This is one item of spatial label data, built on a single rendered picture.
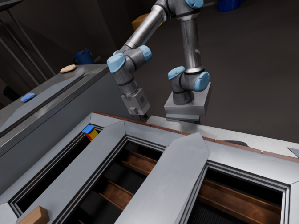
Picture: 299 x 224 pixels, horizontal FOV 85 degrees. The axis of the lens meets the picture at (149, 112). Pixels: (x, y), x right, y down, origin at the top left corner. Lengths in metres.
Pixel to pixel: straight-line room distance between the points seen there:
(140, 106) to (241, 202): 0.57
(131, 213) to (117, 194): 0.29
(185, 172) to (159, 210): 0.16
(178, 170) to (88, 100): 0.85
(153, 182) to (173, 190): 0.09
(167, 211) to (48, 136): 0.86
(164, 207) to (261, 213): 0.38
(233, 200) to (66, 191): 0.73
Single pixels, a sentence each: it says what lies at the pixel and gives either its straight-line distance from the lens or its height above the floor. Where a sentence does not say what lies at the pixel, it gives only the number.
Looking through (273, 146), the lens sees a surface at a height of 0.68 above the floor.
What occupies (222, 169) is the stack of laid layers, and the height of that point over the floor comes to 0.83.
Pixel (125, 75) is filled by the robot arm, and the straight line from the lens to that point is 0.67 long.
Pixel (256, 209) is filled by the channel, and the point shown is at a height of 0.68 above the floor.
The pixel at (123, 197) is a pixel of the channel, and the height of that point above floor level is 0.68.
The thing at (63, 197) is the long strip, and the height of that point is 0.86.
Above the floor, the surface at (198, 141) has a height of 0.86.
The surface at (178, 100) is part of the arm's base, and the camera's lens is 1.14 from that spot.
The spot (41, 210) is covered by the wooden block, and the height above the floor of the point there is 0.90.
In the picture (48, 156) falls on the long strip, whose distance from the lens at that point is 1.17.
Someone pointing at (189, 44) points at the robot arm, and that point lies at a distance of 0.94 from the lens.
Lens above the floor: 1.46
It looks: 37 degrees down
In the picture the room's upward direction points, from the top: 22 degrees counter-clockwise
